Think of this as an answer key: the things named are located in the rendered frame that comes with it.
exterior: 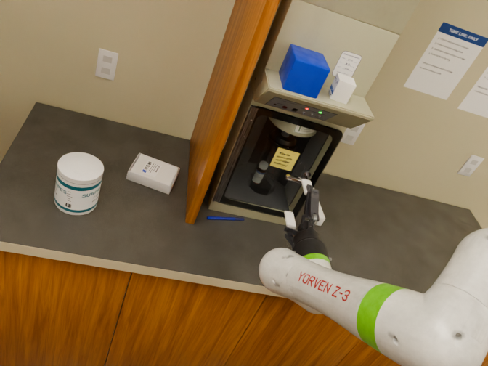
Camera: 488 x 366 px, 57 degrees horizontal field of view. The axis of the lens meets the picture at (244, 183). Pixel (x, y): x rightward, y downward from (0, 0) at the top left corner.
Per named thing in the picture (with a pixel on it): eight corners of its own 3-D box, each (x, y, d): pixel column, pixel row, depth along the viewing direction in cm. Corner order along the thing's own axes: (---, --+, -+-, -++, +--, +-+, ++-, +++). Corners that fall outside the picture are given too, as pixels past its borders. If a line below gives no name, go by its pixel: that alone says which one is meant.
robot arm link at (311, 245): (300, 250, 114) (286, 272, 120) (341, 258, 117) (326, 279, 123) (296, 232, 119) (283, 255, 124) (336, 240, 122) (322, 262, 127)
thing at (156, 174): (137, 160, 167) (139, 152, 165) (178, 176, 168) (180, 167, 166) (125, 179, 157) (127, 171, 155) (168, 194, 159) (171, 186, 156)
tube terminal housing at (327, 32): (208, 165, 179) (280, -31, 133) (282, 183, 187) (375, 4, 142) (207, 209, 160) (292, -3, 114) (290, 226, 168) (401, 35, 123)
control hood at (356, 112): (252, 97, 132) (264, 67, 126) (349, 124, 140) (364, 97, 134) (255, 118, 123) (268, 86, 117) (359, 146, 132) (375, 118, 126)
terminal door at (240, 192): (214, 200, 157) (253, 104, 133) (294, 218, 164) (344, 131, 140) (213, 201, 156) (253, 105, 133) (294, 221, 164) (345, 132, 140)
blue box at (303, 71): (277, 72, 127) (290, 43, 121) (310, 82, 129) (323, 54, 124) (282, 89, 119) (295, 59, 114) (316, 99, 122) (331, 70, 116)
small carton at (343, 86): (327, 91, 129) (337, 72, 125) (343, 96, 130) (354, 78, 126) (330, 99, 125) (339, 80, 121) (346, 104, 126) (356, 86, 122)
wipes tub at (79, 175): (59, 183, 146) (63, 147, 137) (100, 192, 149) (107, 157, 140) (48, 211, 136) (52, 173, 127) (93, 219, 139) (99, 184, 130)
